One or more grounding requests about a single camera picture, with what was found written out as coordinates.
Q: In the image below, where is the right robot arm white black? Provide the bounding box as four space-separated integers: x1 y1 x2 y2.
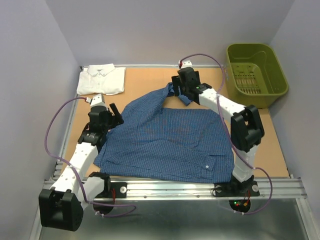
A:
171 66 265 195

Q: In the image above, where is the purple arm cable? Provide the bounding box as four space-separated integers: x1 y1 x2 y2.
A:
178 52 274 216
44 96 137 218

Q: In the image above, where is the green plastic basket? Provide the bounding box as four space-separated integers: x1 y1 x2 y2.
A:
225 43 289 109

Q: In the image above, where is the blue checkered long sleeve shirt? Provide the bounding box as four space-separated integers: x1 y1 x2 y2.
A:
94 83 234 184

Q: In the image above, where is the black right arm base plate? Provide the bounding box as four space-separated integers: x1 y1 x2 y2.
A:
211 181 260 198

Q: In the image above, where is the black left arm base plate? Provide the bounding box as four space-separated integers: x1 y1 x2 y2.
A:
97 182 128 199

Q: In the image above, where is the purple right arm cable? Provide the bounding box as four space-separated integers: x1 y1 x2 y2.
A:
178 52 274 216

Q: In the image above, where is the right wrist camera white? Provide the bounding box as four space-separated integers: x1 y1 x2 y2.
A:
178 59 192 69

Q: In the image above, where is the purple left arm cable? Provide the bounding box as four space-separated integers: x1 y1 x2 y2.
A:
44 96 137 218

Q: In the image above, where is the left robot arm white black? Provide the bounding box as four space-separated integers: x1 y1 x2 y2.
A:
38 100 124 232

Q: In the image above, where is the aluminium mounting rail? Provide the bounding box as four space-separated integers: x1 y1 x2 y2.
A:
39 177 308 201

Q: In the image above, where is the folded white shirt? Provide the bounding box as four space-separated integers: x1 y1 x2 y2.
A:
76 63 126 96

